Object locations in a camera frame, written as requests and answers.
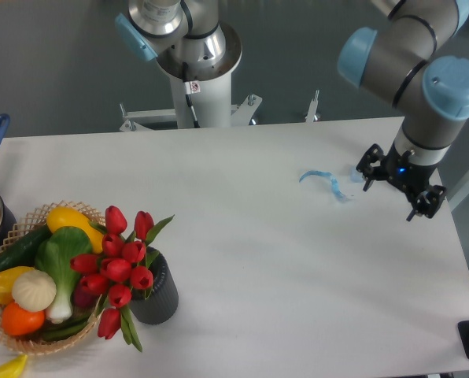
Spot yellow bell pepper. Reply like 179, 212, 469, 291
0, 266, 33, 305

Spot red tulip bouquet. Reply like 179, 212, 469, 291
70, 206, 173, 351

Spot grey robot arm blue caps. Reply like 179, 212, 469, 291
337, 1, 469, 218

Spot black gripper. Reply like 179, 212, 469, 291
356, 141, 447, 221

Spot orange tomato fruit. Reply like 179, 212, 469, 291
1, 302, 46, 336

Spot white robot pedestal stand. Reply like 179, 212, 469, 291
118, 72, 321, 133

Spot dark grey ribbed vase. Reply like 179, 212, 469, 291
130, 246, 179, 325

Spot purple eggplant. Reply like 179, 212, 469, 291
72, 287, 98, 309

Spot white steamed bun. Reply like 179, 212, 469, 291
12, 269, 57, 312

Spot woven wicker basket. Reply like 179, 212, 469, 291
0, 200, 105, 356

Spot blue plastic tape strip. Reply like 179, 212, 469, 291
298, 170, 352, 202

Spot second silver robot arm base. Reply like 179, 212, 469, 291
115, 1, 242, 82

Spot green cucumber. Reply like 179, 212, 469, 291
0, 225, 52, 272

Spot green bok choy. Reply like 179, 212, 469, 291
35, 226, 91, 324

